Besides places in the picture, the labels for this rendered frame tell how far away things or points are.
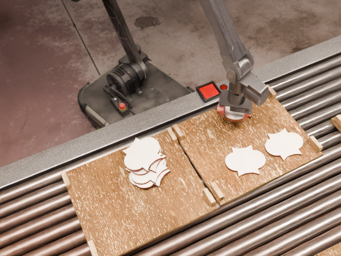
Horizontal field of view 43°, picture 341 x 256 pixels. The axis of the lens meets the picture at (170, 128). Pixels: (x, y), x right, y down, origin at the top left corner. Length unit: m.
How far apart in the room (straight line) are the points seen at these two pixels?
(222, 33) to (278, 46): 2.06
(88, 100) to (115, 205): 1.29
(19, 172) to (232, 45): 0.85
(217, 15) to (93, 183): 0.68
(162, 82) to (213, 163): 1.24
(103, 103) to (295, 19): 1.67
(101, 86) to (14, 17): 1.29
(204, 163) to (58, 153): 0.52
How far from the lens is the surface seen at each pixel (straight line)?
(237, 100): 1.39
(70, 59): 3.24
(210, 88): 1.69
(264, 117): 1.62
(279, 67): 1.82
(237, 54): 1.26
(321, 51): 1.93
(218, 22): 1.21
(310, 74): 1.83
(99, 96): 2.63
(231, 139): 1.54
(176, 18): 3.45
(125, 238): 1.37
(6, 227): 1.52
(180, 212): 1.39
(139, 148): 1.45
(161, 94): 2.56
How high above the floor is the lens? 2.20
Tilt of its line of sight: 54 degrees down
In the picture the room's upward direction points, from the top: 4 degrees counter-clockwise
